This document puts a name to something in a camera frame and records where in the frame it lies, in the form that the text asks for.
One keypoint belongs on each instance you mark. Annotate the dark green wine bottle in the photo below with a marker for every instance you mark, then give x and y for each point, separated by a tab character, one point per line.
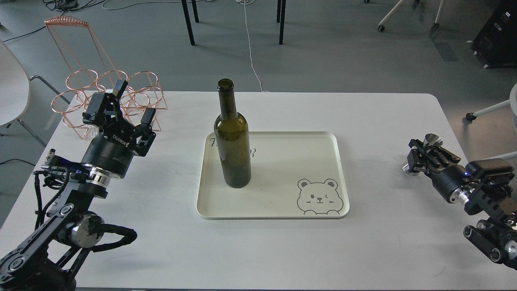
232	138

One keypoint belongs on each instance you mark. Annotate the white chair base right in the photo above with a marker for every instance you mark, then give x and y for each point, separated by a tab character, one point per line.
491	132

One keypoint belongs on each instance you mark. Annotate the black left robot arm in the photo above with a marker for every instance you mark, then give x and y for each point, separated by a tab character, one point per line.
66	231

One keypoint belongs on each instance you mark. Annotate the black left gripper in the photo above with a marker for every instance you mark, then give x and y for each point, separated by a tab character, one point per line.
117	141

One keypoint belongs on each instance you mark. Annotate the white rolling chair legs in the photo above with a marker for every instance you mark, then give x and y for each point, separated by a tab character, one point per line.
401	8

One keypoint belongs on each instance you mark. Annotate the black equipment case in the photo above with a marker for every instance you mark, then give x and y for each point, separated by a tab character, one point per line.
496	43

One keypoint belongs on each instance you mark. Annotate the silver metal jigger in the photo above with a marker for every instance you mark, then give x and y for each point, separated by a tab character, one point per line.
422	155

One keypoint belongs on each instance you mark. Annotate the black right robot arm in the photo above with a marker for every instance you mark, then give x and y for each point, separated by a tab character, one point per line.
480	186

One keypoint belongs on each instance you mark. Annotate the cream bear serving tray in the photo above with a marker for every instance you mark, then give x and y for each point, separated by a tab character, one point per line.
295	175

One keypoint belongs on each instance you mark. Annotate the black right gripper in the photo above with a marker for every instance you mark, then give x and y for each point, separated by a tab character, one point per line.
451	180

